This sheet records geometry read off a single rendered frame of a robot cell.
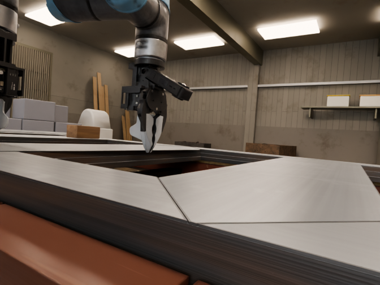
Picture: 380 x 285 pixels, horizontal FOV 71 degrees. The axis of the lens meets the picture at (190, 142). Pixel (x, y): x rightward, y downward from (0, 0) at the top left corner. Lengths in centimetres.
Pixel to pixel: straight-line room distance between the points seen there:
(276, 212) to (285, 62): 781
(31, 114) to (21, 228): 382
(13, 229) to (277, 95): 769
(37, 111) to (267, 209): 392
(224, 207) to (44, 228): 12
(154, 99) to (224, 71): 791
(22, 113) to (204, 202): 386
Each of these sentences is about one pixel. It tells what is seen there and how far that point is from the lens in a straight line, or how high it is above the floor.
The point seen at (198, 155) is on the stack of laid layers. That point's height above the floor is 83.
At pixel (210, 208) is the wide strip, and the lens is 16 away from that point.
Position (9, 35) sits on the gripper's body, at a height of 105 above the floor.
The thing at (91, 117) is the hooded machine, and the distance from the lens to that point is 591.
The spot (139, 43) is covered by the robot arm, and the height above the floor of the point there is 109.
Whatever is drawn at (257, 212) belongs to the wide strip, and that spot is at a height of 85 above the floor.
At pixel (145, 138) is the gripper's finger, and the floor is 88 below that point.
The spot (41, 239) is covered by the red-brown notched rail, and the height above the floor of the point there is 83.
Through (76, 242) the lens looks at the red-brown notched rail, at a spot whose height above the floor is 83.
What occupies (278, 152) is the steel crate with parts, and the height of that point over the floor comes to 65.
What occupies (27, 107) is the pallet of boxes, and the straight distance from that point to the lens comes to 399.
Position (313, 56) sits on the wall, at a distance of 787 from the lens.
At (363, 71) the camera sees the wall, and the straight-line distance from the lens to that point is 768.
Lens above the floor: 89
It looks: 2 degrees down
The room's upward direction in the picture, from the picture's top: 4 degrees clockwise
